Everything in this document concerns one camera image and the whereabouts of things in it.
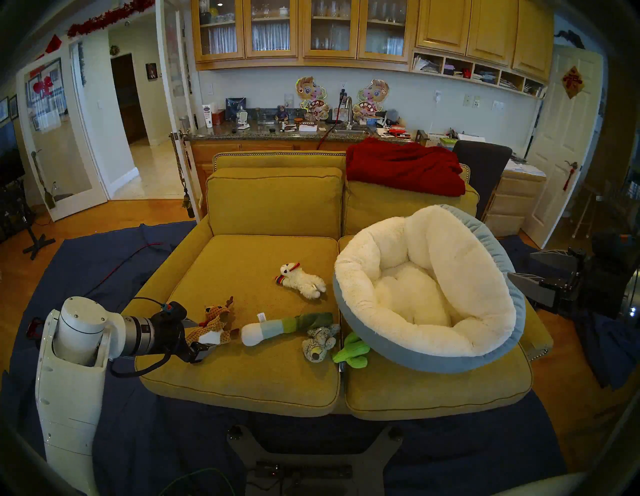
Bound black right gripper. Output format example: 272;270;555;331
507;231;635;318

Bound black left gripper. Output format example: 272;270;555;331
150;301;219;364

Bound brown reindeer plush toy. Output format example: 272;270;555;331
185;296;240;351

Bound white green bottle plush toy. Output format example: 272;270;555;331
241;312;335;347

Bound white lamb plush toy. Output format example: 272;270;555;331
275;262;327;300

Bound grey spotted plush toy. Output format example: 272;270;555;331
301;324;342;364

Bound white blue dog bed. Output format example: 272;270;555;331
332;204;527;375

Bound yellow sofa seat cushion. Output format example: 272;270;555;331
135;235;342;418
340;235;533;422

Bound wooden drawer desk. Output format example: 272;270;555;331
482;169;547;238

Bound blue crumpled cloth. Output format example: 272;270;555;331
575;315;640;391

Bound stack of papers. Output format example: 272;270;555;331
504;159;547;178

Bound black office chair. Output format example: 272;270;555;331
452;140;513;221

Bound white panel door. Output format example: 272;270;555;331
522;45;604;249

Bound green cactus plush toy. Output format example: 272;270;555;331
332;332;372;369

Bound yellow sofa back cushion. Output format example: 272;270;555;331
342;180;480;236
206;166;345;240

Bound red blanket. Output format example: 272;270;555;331
346;137;467;197

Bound white french door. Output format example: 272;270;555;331
155;0;203;221
16;41;109;222

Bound black floor stand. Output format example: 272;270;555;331
0;180;57;261

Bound dark blue floor cloth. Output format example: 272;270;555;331
0;221;568;496

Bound red diamond door decoration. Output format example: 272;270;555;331
561;66;585;100

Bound yellow sofa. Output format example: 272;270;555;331
114;150;555;422

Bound granite top kitchen counter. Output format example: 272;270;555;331
186;121;416;201

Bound black television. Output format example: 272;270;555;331
0;120;26;187

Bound red tinsel garland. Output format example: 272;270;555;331
66;0;156;38

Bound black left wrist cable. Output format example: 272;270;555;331
109;297;173;378

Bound red floor cable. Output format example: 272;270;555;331
82;243;163;299

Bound green cable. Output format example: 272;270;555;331
160;468;236;496

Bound hanging rope tassel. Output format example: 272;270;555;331
169;131;197;219

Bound black red cable reel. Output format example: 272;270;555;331
25;316;48;351

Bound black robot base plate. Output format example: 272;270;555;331
227;425;403;496

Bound black wall ornament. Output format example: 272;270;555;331
554;30;586;50

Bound cartoon girl wall decoration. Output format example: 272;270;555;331
353;78;390;121

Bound cartoon boy wall decoration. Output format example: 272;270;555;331
295;76;331;122

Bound wooden wall cabinets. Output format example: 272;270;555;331
191;0;556;98

